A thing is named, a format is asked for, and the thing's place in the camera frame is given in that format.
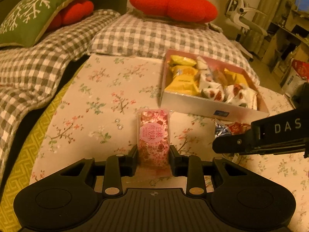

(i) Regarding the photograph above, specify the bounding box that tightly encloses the green snowflake cushion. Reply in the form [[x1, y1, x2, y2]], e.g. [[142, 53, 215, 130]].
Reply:
[[0, 0, 96, 48]]

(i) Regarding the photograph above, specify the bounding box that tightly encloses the floral cloth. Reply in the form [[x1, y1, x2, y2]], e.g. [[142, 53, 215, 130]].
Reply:
[[29, 53, 309, 223]]

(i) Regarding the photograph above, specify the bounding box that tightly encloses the cluttered storage shelf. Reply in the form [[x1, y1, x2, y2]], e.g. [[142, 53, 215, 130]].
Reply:
[[262, 3, 309, 78]]

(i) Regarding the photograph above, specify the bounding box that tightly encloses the grey checked cushion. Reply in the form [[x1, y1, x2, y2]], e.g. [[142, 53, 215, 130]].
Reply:
[[87, 12, 261, 84]]

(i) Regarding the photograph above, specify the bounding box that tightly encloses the brown snack packet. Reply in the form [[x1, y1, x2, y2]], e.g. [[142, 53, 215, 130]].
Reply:
[[212, 69, 227, 85]]

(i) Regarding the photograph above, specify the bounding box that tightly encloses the red and silver snack packet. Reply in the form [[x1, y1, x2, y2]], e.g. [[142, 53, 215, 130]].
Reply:
[[214, 119, 252, 139]]

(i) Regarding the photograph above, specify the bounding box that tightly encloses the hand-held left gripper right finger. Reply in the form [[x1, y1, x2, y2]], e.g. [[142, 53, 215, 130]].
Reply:
[[170, 145, 249, 197]]

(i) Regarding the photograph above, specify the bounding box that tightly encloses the white and red snack packet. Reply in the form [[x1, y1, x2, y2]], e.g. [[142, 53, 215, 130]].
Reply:
[[199, 74, 221, 90], [201, 88, 226, 102], [197, 56, 210, 71], [232, 89, 258, 109], [224, 84, 247, 102]]

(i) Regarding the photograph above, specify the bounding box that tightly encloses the white and red printed bag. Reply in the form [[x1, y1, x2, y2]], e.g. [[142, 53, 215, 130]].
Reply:
[[281, 59, 309, 97]]

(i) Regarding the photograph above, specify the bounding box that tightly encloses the yellow-green patterned mat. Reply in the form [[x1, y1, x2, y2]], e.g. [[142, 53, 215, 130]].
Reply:
[[0, 77, 81, 232]]

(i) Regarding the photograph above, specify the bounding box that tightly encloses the yellow snack packet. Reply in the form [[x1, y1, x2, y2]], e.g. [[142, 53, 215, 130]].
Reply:
[[223, 68, 247, 86], [165, 65, 200, 95], [169, 54, 197, 66]]

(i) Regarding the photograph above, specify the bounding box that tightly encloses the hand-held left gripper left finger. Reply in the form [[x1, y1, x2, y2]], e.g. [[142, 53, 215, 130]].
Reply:
[[58, 145, 138, 197]]

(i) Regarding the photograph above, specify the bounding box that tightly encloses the white office chair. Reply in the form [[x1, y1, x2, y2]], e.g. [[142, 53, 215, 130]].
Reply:
[[224, 0, 268, 61]]

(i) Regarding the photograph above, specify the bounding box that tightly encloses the grey checked blanket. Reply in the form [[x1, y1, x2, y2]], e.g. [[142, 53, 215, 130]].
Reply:
[[0, 8, 121, 182]]

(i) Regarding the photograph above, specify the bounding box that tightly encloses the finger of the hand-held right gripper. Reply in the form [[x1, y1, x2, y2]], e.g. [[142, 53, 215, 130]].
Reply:
[[212, 132, 253, 153]]

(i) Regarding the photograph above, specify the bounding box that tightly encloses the small red pumpkin pillow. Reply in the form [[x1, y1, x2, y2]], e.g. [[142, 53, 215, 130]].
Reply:
[[46, 0, 94, 32]]

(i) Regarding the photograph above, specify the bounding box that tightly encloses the pink floral snack packet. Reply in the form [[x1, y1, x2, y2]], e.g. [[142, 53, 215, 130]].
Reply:
[[136, 109, 175, 170]]

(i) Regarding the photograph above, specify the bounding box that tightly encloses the pink snack box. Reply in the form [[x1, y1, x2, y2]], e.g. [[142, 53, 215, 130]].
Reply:
[[159, 49, 270, 123]]

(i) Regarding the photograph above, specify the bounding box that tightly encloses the large orange pumpkin pillow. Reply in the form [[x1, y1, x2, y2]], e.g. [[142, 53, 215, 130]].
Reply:
[[129, 0, 218, 25]]

